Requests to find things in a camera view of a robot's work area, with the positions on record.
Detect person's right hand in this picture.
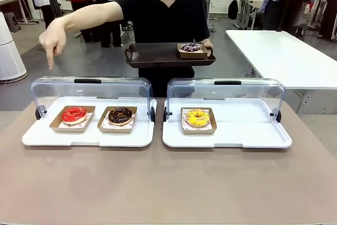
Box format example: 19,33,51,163
38,18,68,71

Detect person's left hand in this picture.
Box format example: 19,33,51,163
202,38,214,51

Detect purple glazed donut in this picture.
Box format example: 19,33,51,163
180,42,202,53
177,42,209,60

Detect dark brown serving tray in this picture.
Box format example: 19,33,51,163
124,42,217,69

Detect person's right forearm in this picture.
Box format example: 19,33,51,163
61,0,124,32

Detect person in black shirt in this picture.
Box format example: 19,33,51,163
114,0,211,98

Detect yellow sprinkled donut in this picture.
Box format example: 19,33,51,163
185,108,211,128

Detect red glazed donut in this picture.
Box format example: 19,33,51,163
61,106,88,126
49,105,96,134

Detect white paper donut liner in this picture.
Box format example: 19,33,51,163
101,112,137,130
182,111,214,130
57,112,94,129

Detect yellow glazed donut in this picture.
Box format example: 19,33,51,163
180,107,217,135

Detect person in dark coat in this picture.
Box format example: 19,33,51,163
259,0,323,35

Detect chocolate donut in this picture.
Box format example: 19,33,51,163
97,105,138,134
107,106,133,126

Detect black backpack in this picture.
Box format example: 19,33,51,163
227,0,239,21

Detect grey plastic stool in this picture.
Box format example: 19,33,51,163
3,11,22,33

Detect white air purifier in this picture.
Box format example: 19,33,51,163
0,11,28,82

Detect clear display case lid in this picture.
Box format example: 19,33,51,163
30,75,154,121
166,77,286,123

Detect large white table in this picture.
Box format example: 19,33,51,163
225,29,337,116

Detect white display case base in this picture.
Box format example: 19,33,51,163
162,97,293,149
21,96,158,148

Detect black lid handle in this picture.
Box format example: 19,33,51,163
74,78,102,84
214,80,242,86

